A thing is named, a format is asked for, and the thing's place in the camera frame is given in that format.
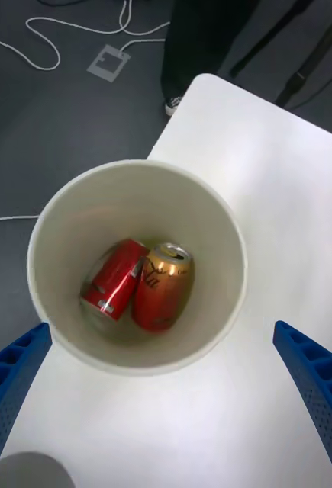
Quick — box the grey square floor marker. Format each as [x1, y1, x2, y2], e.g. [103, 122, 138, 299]
[86, 43, 132, 83]

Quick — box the white power strip cable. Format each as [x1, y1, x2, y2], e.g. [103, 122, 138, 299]
[0, 214, 41, 225]

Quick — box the gold and red drink can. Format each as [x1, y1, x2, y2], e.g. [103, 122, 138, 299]
[131, 242, 195, 335]

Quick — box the person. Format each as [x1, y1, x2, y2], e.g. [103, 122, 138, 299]
[160, 0, 304, 117]

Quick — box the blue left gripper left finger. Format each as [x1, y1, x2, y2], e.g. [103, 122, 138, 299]
[0, 322, 53, 488]

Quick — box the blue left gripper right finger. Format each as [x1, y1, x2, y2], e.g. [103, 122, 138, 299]
[272, 320, 332, 488]

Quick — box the grey plastic bin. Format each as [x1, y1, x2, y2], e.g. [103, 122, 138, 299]
[0, 451, 77, 488]

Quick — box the white looped cable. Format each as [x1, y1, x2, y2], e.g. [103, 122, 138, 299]
[0, 0, 134, 72]

